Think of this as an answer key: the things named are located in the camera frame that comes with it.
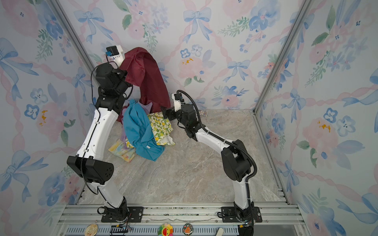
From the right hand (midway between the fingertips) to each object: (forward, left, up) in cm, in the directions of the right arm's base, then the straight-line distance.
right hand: (167, 103), depth 82 cm
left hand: (+1, +8, +26) cm, 27 cm away
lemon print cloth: (-4, +5, -19) cm, 21 cm away
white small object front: (-56, -27, -28) cm, 69 cm away
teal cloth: (-9, +18, -14) cm, 25 cm away
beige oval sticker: (-56, +33, -30) cm, 72 cm away
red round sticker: (-55, -13, -30) cm, 64 cm away
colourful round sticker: (-56, -2, -29) cm, 63 cm away
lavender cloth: (+5, +15, -8) cm, 18 cm away
